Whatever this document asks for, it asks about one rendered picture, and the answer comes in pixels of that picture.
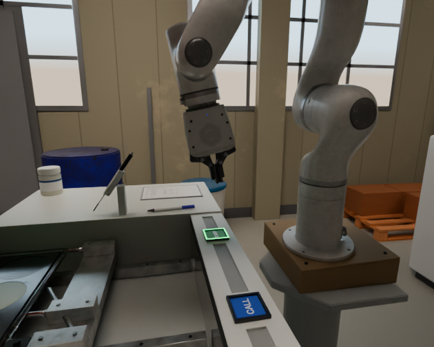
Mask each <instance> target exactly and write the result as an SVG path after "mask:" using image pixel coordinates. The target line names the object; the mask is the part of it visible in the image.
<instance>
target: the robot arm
mask: <svg viewBox="0 0 434 347"><path fill-rule="evenodd" d="M251 1H252V0H199V2H198V4H197V6H196V8H195V10H194V12H193V14H192V16H191V18H190V20H189V21H184V22H181V23H177V24H175V25H173V26H171V27H169V28H168V29H167V30H166V33H165V34H166V37H167V43H168V46H169V51H170V55H171V58H172V64H173V67H174V72H175V76H176V81H177V84H178V90H179V93H180V97H181V96H182V98H180V99H179V101H180V105H184V106H185V107H188V109H186V112H183V122H184V127H185V136H186V140H187V146H188V149H189V160H190V161H191V162H201V163H203V164H205V165H207V166H208V167H209V172H210V176H211V179H212V180H214V181H215V183H216V184H218V183H219V182H223V178H224V177H225V175H224V171H223V162H224V161H225V159H226V157H227V156H228V155H230V154H232V153H234V152H235V151H236V148H235V141H234V135H233V132H232V129H231V124H230V122H229V117H228V115H227V111H226V109H225V106H224V104H221V105H220V103H217V102H216V101H217V100H220V99H221V98H220V92H219V88H218V81H217V78H216V71H215V67H216V65H217V64H218V62H219V60H220V59H221V57H222V56H223V54H224V53H225V50H226V49H227V47H228V46H229V44H230V42H231V40H232V39H233V37H234V35H235V34H236V32H237V30H238V29H239V27H240V24H241V23H242V21H243V19H244V18H245V15H246V13H247V10H248V7H249V5H250V3H251ZM368 2H369V0H320V9H319V16H318V26H317V31H316V37H315V41H314V44H313V48H312V51H311V54H310V57H309V60H308V62H307V64H306V67H305V69H304V72H303V73H302V76H301V78H300V81H299V84H298V86H297V88H296V92H295V94H294V97H293V102H292V116H293V119H294V120H295V122H296V124H297V125H298V126H299V127H301V128H302V129H304V130H306V131H308V132H313V133H317V134H319V135H320V137H319V140H318V143H317V145H316V146H315V147H314V149H313V150H312V151H310V152H309V153H307V154H306V155H304V156H303V158H302V160H301V161H300V170H299V181H298V202H297V214H296V225H295V226H292V227H289V228H288V229H287V230H285V232H284V233H283V235H282V241H283V243H284V245H285V246H286V247H287V248H288V249H289V250H290V251H291V252H293V253H295V254H296V255H299V256H300V257H304V258H307V259H309V260H315V261H319V262H337V261H340V260H345V259H347V258H348V257H350V256H352V254H353V252H354V248H355V245H354V243H353V240H352V239H351V238H350V237H349V236H348V235H347V228H346V227H342V224H343V217H344V206H345V199H346V192H347V181H348V175H349V165H350V162H351V160H352V158H353V157H354V155H355V153H356V152H357V151H358V149H359V148H361V146H362V145H363V144H364V143H365V142H366V140H367V139H368V138H369V137H370V135H371V134H372V133H373V130H374V129H375V126H376V124H377V121H378V104H377V101H376V99H375V97H374V95H373V94H372V93H371V92H370V91H369V90H368V89H366V88H364V87H362V86H359V85H338V83H339V80H340V77H341V75H342V73H343V71H344V69H345V67H346V66H347V63H348V62H349V61H350V59H351V57H352V56H353V55H354V53H355V51H356V50H357V47H358V45H359V42H360V39H361V37H362V33H363V29H364V24H365V20H366V12H367V8H368ZM211 154H216V164H215V165H214V163H213V162H212V160H211V157H210V155H211Z"/></svg>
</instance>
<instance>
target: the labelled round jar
mask: <svg viewBox="0 0 434 347"><path fill-rule="evenodd" d="M60 172H61V168H60V166H55V165H53V166H44V167H39V168H38V169H37V173H38V178H39V187H40V192H41V195H42V196H55V195H59V194H61V193H63V183H62V177H61V173H60Z"/></svg>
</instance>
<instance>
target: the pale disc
mask: <svg viewBox="0 0 434 347"><path fill-rule="evenodd" d="M26 290H27V287H26V285H25V284H23V283H21V282H5V283H1V284H0V310H1V309H3V308H5V307H7V306H9V305H11V304H13V303H15V302H16V301H18V300H19V299H20V298H22V297H23V295H24V294H25V292H26Z"/></svg>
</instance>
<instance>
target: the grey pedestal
mask: <svg viewBox="0 0 434 347"><path fill-rule="evenodd" d="M260 270H261V271H262V273H263V274H264V276H265V278H266V279H267V281H268V283H269V285H270V287H272V288H274V289H276V290H277V291H280V292H283V293H284V294H285V298H284V310H283V317H284V319H285V321H286V323H287V324H288V326H289V327H290V329H291V331H292V333H293V334H294V336H295V338H296V339H297V341H298V343H299V344H300V346H301V347H337V343H338V332H339V325H340V314H341V311H342V310H347V309H353V308H363V307H369V306H379V305H384V304H394V303H400V302H407V301H408V297H409V295H408V294H407V293H405V292H404V291H403V290H402V289H400V288H399V287H398V286H396V285H395V284H394V283H389V284H378V285H372V286H361V287H354V288H344V289H337V290H331V291H320V292H313V293H302V294H299V292H298V291H297V289H296V288H295V286H294V285H293V284H292V283H291V281H290V279H289V278H288V277H287V275H286V274H285V272H284V271H283V270H282V269H281V267H280V266H279V264H278V263H277V261H276V260H275V259H274V257H273V256H272V254H271V253H270V252H268V254H266V256H264V257H263V259H262V260H261V261H260Z"/></svg>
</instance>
